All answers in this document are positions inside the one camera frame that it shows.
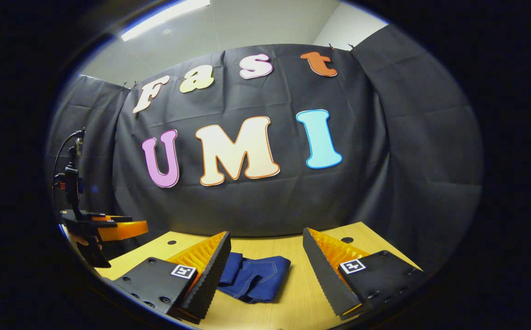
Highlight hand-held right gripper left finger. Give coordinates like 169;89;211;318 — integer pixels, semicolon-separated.
114;231;232;321

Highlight black backdrop cloth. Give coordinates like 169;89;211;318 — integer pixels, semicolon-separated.
45;25;484;275

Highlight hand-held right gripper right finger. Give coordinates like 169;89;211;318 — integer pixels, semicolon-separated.
303;227;427;320

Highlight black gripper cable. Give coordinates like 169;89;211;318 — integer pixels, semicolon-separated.
53;130;85;184

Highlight blue jeans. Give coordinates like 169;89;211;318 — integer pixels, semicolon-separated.
217;252;292;304

